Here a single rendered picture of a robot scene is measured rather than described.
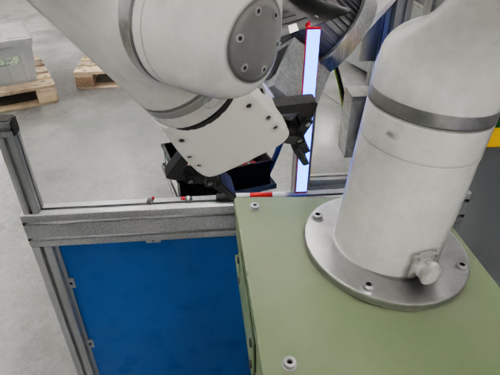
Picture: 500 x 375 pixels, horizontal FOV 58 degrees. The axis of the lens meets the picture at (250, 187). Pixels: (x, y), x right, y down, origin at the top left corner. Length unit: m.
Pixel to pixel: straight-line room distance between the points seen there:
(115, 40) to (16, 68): 3.52
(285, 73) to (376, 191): 0.66
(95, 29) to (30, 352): 1.66
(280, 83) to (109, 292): 0.61
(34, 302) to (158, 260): 1.10
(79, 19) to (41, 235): 0.73
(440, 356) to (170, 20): 0.37
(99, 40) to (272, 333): 0.29
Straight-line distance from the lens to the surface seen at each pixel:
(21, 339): 1.93
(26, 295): 2.09
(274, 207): 0.59
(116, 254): 1.01
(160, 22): 0.25
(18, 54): 3.77
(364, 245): 0.49
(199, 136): 0.40
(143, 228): 0.93
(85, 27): 0.29
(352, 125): 1.50
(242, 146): 0.43
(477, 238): 1.73
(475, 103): 0.42
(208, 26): 0.24
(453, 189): 0.46
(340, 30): 1.17
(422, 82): 0.40
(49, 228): 0.97
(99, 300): 1.11
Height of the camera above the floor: 1.39
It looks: 34 degrees down
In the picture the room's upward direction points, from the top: straight up
